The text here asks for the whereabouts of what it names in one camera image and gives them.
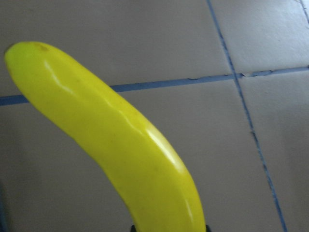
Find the yellow banana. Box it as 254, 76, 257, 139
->
4, 41, 206, 232

